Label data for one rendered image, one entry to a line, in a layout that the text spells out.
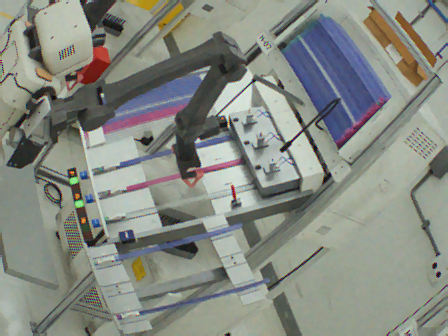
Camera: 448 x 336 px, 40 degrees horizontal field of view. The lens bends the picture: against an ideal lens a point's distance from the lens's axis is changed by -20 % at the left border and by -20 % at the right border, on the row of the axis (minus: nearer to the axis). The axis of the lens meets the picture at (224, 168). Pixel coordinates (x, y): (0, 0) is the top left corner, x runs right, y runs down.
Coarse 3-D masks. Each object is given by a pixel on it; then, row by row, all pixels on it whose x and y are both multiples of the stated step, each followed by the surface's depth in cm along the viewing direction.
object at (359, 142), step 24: (264, 48) 279; (408, 48) 230; (432, 72) 220; (384, 120) 228; (336, 144) 240; (360, 144) 233; (48, 168) 301; (168, 216) 285; (192, 216) 297; (96, 312) 260
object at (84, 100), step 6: (90, 90) 173; (96, 90) 174; (78, 96) 170; (84, 96) 171; (90, 96) 172; (96, 96) 173; (78, 102) 169; (84, 102) 170; (90, 102) 171; (96, 102) 172; (102, 102) 174; (78, 108) 169; (84, 108) 169; (78, 114) 171
